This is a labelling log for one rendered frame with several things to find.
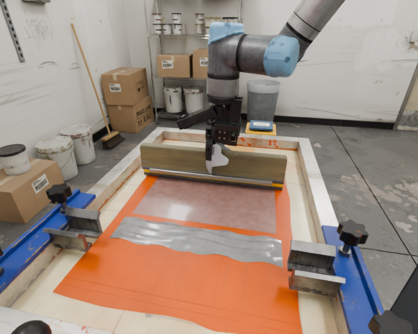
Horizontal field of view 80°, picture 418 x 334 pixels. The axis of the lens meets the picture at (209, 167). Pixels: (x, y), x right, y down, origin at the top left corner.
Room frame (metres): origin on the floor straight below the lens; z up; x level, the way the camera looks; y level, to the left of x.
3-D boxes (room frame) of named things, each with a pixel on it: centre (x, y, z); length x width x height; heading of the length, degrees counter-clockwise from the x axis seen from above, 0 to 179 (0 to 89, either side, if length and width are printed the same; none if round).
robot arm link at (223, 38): (0.61, -0.04, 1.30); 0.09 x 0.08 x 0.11; 58
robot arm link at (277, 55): (0.58, -0.13, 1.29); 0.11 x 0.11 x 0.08; 58
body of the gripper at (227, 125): (0.61, -0.04, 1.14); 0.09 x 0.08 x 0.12; 79
